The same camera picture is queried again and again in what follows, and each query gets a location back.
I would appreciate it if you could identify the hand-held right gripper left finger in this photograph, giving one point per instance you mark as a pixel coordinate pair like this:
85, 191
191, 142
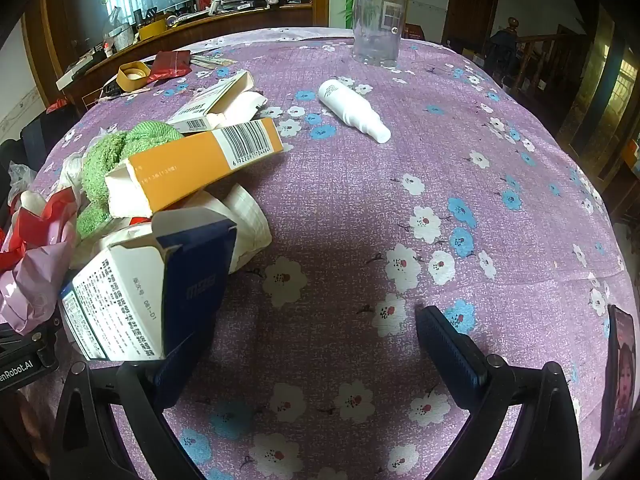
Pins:
170, 380

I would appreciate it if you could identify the yellow box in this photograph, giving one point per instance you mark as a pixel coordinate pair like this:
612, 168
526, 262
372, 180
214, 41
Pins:
152, 30

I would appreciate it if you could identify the red pouch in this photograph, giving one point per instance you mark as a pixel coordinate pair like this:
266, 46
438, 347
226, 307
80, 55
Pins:
170, 64

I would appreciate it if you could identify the white pot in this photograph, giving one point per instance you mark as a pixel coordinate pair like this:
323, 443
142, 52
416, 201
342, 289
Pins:
120, 37

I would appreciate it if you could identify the white paper bag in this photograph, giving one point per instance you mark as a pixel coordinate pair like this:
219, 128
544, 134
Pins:
250, 225

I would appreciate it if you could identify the dark wooden door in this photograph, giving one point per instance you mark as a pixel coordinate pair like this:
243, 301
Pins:
470, 5

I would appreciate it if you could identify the white medicine box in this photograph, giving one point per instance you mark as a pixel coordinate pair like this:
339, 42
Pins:
225, 95

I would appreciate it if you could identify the pale paper packet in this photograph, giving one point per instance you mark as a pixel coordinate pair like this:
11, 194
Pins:
212, 61

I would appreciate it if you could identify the clear plastic cup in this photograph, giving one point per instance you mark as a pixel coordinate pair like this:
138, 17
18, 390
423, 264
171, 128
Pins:
375, 35

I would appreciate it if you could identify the white spray bottle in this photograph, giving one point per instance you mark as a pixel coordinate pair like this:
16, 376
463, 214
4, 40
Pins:
345, 105

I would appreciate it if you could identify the red plastic bag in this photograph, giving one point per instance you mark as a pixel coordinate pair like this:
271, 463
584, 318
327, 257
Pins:
50, 215

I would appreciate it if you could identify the wooden stair railing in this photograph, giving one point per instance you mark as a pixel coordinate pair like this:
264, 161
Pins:
550, 55

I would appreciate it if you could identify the smartphone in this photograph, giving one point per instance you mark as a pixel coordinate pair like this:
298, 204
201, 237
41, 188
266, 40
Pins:
622, 385

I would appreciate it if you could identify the green towel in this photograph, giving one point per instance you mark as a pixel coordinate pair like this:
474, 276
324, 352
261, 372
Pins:
105, 160

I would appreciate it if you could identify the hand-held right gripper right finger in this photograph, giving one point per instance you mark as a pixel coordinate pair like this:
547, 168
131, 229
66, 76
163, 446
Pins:
445, 345

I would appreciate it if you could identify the wooden glass cabinet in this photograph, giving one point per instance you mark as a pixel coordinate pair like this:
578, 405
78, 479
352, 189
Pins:
225, 17

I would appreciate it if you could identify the black bag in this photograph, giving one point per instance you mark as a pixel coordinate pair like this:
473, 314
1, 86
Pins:
45, 135

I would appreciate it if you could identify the clear plastic bag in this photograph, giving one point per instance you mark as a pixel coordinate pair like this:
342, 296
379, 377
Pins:
20, 175

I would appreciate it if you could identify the orange and white carton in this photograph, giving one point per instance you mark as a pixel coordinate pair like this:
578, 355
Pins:
200, 165

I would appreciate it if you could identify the yellow tape roll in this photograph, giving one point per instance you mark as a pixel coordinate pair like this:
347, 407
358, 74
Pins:
122, 75

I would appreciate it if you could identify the blue and white carton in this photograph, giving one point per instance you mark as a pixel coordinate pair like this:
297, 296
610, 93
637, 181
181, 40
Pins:
125, 300

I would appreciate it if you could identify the purple floral tablecloth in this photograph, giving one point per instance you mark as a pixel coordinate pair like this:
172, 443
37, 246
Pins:
350, 210

